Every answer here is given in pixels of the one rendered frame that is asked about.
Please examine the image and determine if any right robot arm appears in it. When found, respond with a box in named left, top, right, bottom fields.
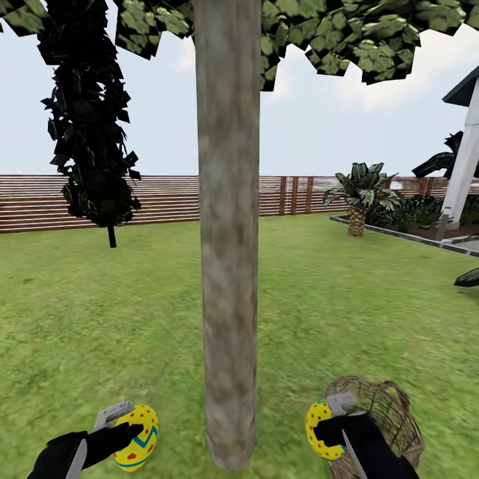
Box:
left=313, top=391, right=420, bottom=479

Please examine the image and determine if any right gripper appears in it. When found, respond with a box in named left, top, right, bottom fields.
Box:
left=313, top=416, right=346, bottom=446

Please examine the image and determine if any wicker basket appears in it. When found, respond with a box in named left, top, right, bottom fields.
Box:
left=323, top=375, right=426, bottom=479

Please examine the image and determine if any easter egg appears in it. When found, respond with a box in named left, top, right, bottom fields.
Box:
left=114, top=404, right=158, bottom=472
left=305, top=401, right=347, bottom=460

